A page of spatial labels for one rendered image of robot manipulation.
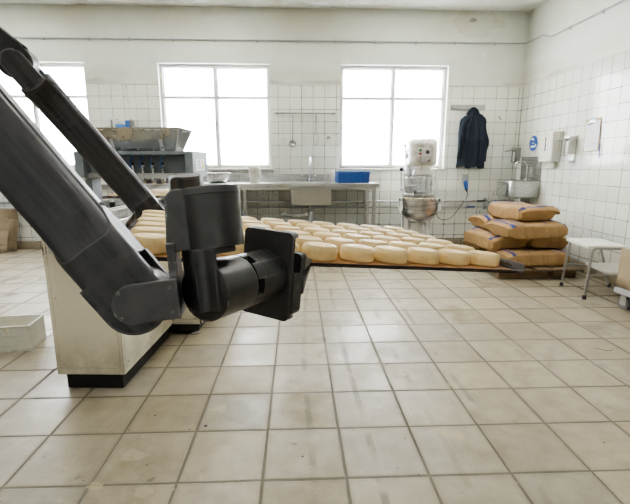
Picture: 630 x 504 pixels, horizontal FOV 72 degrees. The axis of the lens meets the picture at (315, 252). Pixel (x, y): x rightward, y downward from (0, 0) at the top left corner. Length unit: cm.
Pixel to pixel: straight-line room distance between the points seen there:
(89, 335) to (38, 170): 199
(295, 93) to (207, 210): 554
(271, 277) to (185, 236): 10
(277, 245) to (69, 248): 20
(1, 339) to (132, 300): 282
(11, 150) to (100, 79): 599
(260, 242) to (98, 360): 198
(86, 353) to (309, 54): 462
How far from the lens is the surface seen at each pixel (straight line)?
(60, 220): 43
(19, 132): 45
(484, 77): 644
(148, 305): 41
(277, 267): 47
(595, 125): 526
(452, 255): 70
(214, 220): 41
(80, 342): 243
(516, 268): 77
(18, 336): 317
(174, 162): 288
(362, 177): 538
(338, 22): 613
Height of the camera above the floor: 110
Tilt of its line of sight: 11 degrees down
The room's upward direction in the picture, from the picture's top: straight up
